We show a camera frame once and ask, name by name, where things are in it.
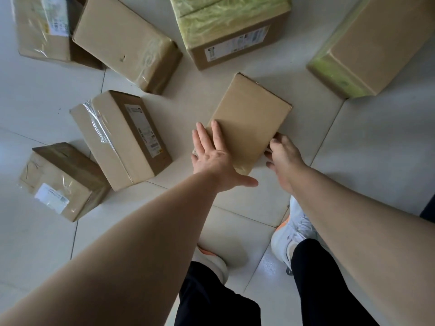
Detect person's left forearm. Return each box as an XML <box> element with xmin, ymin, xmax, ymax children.
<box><xmin>0</xmin><ymin>172</ymin><xmax>225</xmax><ymax>326</ymax></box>

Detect person's black trousers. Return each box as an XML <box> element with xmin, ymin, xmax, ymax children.
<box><xmin>174</xmin><ymin>238</ymin><xmax>378</xmax><ymax>326</ymax></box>

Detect person's white left shoe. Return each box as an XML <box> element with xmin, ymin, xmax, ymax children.
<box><xmin>192</xmin><ymin>246</ymin><xmax>228</xmax><ymax>286</ymax></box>

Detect large green-taped cardboard box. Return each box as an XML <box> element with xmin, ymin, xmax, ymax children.
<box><xmin>306</xmin><ymin>0</ymin><xmax>435</xmax><ymax>100</ymax></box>

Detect cardboard box long white label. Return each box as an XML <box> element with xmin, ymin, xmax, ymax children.
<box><xmin>69</xmin><ymin>90</ymin><xmax>173</xmax><ymax>192</ymax></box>

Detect person's right hand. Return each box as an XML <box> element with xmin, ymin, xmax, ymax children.
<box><xmin>264</xmin><ymin>132</ymin><xmax>308</xmax><ymax>194</ymax></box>

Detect small cardboard box white label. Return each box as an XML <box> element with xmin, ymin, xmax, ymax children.
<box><xmin>18</xmin><ymin>142</ymin><xmax>111</xmax><ymax>223</ymax></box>

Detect plain small cardboard box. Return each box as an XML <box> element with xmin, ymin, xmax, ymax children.
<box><xmin>205</xmin><ymin>72</ymin><xmax>293</xmax><ymax>176</ymax></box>

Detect cardboard box with clear tape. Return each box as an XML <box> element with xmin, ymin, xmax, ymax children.
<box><xmin>72</xmin><ymin>0</ymin><xmax>183</xmax><ymax>95</ymax></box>

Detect green-taped cardboard box white label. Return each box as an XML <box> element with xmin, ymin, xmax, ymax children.
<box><xmin>169</xmin><ymin>0</ymin><xmax>292</xmax><ymax>71</ymax></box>

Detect person's white right shoe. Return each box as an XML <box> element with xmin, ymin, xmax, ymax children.
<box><xmin>271</xmin><ymin>195</ymin><xmax>319</xmax><ymax>276</ymax></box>

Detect taped cardboard box white label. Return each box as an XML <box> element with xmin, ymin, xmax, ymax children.
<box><xmin>11</xmin><ymin>0</ymin><xmax>105</xmax><ymax>70</ymax></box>

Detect person's right forearm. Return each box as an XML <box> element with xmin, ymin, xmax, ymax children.
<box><xmin>290</xmin><ymin>164</ymin><xmax>435</xmax><ymax>326</ymax></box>

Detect person's left hand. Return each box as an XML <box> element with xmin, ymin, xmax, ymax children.
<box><xmin>191</xmin><ymin>120</ymin><xmax>259</xmax><ymax>193</ymax></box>

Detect person's white shoe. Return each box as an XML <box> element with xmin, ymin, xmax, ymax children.
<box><xmin>271</xmin><ymin>195</ymin><xmax>319</xmax><ymax>276</ymax></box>
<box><xmin>192</xmin><ymin>246</ymin><xmax>228</xmax><ymax>286</ymax></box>

